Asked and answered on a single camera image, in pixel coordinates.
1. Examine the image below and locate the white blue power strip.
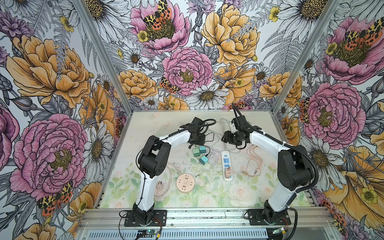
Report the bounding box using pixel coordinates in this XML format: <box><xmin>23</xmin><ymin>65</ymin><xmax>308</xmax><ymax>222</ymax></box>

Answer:
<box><xmin>221</xmin><ymin>151</ymin><xmax>233</xmax><ymax>182</ymax></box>

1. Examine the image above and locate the pink charger cable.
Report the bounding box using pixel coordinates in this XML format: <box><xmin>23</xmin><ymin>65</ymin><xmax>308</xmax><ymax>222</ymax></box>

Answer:
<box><xmin>233</xmin><ymin>145</ymin><xmax>265</xmax><ymax>178</ymax></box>

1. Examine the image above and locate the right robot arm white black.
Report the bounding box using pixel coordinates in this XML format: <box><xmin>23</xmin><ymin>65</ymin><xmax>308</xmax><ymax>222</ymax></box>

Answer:
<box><xmin>222</xmin><ymin>115</ymin><xmax>320</xmax><ymax>224</ymax></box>

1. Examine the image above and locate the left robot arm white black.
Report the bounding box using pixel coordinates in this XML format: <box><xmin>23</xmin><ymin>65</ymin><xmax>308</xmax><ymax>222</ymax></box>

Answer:
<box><xmin>128</xmin><ymin>117</ymin><xmax>217</xmax><ymax>226</ymax></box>

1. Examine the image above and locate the teal green charger plug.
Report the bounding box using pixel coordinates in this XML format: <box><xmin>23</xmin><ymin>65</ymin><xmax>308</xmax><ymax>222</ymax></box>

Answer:
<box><xmin>199</xmin><ymin>146</ymin><xmax>207</xmax><ymax>154</ymax></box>

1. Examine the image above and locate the round pink power socket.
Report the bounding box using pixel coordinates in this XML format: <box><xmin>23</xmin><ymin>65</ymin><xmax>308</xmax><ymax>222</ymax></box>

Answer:
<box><xmin>176</xmin><ymin>174</ymin><xmax>196</xmax><ymax>194</ymax></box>

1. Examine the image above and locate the black thin cable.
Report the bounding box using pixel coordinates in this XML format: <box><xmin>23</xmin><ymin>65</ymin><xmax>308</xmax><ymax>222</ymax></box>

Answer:
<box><xmin>205</xmin><ymin>131</ymin><xmax>216</xmax><ymax>154</ymax></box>

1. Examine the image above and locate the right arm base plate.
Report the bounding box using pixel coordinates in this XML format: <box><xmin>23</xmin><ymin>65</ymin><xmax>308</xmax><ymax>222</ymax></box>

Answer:
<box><xmin>243</xmin><ymin>209</ymin><xmax>292</xmax><ymax>226</ymax></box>

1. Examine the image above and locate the aluminium front rail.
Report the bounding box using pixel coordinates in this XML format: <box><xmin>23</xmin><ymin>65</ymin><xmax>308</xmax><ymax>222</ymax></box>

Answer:
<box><xmin>76</xmin><ymin>207</ymin><xmax>343</xmax><ymax>240</ymax></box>

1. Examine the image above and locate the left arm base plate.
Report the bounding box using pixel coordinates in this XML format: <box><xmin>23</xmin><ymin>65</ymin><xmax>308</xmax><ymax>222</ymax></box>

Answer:
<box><xmin>124</xmin><ymin>210</ymin><xmax>168</xmax><ymax>227</ymax></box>

